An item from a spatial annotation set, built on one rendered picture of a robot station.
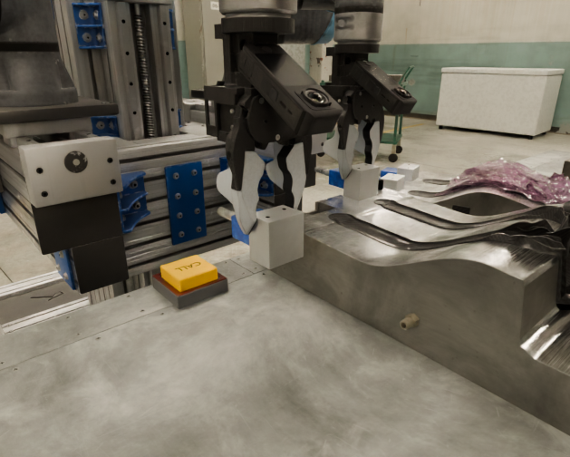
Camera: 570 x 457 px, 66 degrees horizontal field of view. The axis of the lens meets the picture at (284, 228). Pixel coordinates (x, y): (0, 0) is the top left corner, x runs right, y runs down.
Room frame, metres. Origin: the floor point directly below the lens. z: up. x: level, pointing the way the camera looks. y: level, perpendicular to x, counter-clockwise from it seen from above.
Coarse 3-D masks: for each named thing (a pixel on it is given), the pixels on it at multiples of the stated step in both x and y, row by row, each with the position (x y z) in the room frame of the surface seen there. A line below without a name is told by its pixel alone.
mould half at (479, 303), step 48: (384, 192) 0.75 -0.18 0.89; (336, 240) 0.54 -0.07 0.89; (432, 240) 0.53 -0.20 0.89; (336, 288) 0.51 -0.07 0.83; (384, 288) 0.45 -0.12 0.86; (432, 288) 0.41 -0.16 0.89; (480, 288) 0.37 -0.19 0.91; (528, 288) 0.35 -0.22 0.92; (432, 336) 0.40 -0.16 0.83; (480, 336) 0.36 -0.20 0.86; (528, 336) 0.35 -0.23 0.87; (480, 384) 0.36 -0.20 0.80; (528, 384) 0.33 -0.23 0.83
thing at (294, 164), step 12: (276, 144) 0.49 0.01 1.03; (300, 144) 0.47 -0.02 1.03; (276, 156) 0.49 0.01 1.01; (288, 156) 0.46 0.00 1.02; (300, 156) 0.47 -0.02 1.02; (276, 168) 0.50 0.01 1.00; (288, 168) 0.46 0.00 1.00; (300, 168) 0.47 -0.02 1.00; (276, 180) 0.50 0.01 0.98; (288, 180) 0.47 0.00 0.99; (300, 180) 0.47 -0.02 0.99; (288, 192) 0.47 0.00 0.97; (300, 192) 0.47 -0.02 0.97; (288, 204) 0.47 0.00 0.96
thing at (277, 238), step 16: (224, 208) 0.53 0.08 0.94; (272, 208) 0.46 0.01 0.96; (288, 208) 0.46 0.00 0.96; (256, 224) 0.43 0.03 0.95; (272, 224) 0.42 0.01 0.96; (288, 224) 0.44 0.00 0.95; (240, 240) 0.46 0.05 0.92; (256, 240) 0.43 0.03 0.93; (272, 240) 0.42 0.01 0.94; (288, 240) 0.44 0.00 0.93; (256, 256) 0.43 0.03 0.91; (272, 256) 0.42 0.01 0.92; (288, 256) 0.44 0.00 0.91
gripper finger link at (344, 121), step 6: (348, 108) 0.71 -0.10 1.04; (342, 114) 0.71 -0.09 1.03; (348, 114) 0.71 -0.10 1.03; (342, 120) 0.70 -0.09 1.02; (348, 120) 0.71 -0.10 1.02; (342, 126) 0.70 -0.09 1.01; (348, 126) 0.71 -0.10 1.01; (342, 132) 0.70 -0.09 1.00; (342, 138) 0.70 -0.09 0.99; (342, 144) 0.70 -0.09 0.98
